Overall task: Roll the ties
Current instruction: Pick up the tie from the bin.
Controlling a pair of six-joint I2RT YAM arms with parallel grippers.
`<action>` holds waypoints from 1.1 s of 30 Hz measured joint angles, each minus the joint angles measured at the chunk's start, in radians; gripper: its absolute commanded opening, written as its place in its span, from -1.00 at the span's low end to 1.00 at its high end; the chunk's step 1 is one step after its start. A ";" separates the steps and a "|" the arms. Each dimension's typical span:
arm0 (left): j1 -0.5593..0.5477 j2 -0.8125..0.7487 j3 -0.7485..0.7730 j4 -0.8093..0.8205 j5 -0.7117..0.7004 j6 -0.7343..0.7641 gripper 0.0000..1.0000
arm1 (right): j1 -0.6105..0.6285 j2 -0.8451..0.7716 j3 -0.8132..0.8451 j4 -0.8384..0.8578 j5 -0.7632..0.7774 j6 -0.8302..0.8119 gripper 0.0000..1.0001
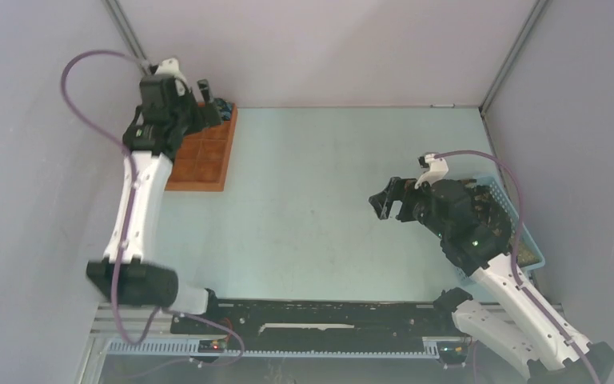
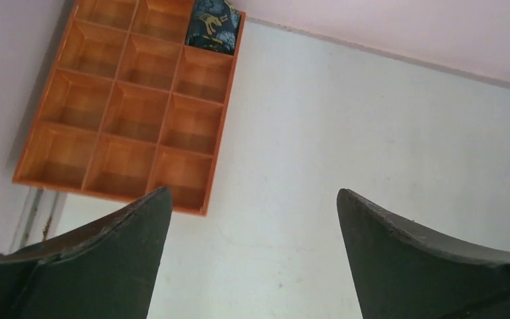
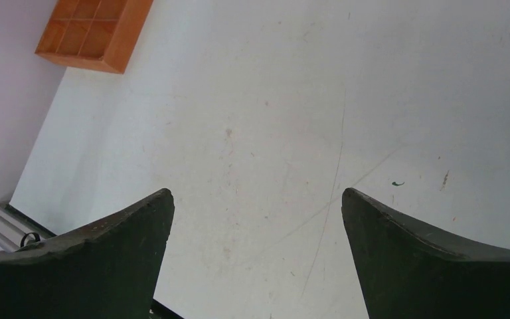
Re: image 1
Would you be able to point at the orange compartment tray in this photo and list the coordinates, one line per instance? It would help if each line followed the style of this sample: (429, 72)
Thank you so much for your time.
(202, 162)

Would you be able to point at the aluminium frame rail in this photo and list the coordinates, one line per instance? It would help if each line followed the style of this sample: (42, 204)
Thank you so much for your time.
(157, 340)

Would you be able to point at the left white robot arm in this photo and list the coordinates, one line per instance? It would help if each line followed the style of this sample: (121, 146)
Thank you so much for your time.
(132, 272)

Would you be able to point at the rolled blue patterned tie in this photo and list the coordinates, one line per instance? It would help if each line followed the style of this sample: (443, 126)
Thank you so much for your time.
(225, 108)

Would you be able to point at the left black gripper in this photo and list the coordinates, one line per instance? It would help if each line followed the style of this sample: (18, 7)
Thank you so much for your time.
(205, 115)

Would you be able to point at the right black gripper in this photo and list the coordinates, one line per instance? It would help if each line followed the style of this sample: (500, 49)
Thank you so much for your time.
(400, 190)

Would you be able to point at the pile of ties in basket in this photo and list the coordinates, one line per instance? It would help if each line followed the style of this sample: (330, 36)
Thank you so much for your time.
(495, 210)

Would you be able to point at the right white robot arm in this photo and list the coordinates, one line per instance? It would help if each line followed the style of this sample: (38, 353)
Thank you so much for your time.
(537, 340)

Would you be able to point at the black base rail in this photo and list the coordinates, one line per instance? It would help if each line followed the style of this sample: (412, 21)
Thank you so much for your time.
(323, 327)

